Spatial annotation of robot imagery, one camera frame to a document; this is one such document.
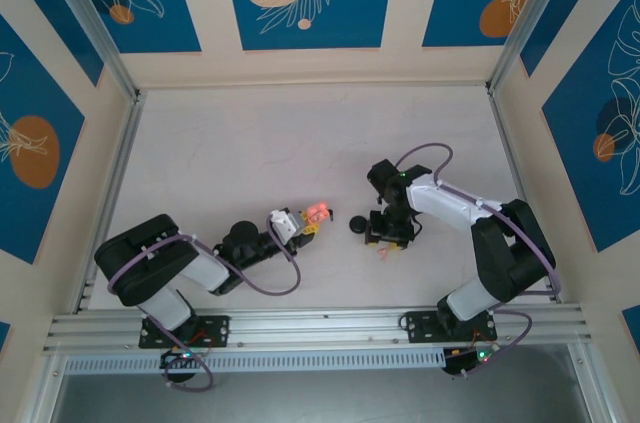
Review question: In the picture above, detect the pink earbud charging case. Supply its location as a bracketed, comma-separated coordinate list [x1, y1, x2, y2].
[305, 201, 335, 224]

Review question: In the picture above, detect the small control board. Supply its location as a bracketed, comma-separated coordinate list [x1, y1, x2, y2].
[442, 346, 501, 377]
[158, 348, 206, 372]

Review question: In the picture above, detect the grey metal sheet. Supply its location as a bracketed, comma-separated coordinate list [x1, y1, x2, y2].
[49, 345, 601, 423]

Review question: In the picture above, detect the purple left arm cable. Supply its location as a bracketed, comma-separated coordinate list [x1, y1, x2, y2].
[107, 217, 303, 393]

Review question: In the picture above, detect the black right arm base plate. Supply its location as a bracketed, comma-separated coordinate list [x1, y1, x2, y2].
[399, 310, 499, 344]

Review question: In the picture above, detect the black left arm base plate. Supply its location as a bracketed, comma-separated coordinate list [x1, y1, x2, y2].
[138, 315, 232, 349]

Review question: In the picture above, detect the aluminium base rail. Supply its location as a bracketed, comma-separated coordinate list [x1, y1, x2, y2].
[43, 303, 586, 352]

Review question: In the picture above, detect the white slotted cable duct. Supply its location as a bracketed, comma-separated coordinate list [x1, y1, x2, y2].
[64, 348, 446, 374]

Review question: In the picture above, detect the aluminium table side rail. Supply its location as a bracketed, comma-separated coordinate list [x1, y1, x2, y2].
[487, 85, 564, 304]
[72, 90, 149, 317]

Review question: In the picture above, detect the aluminium frame leg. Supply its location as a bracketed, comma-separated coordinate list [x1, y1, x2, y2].
[12, 350, 69, 423]
[567, 342, 621, 423]

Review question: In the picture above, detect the aluminium frame post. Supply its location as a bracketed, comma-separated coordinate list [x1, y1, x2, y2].
[34, 0, 144, 102]
[487, 0, 581, 94]

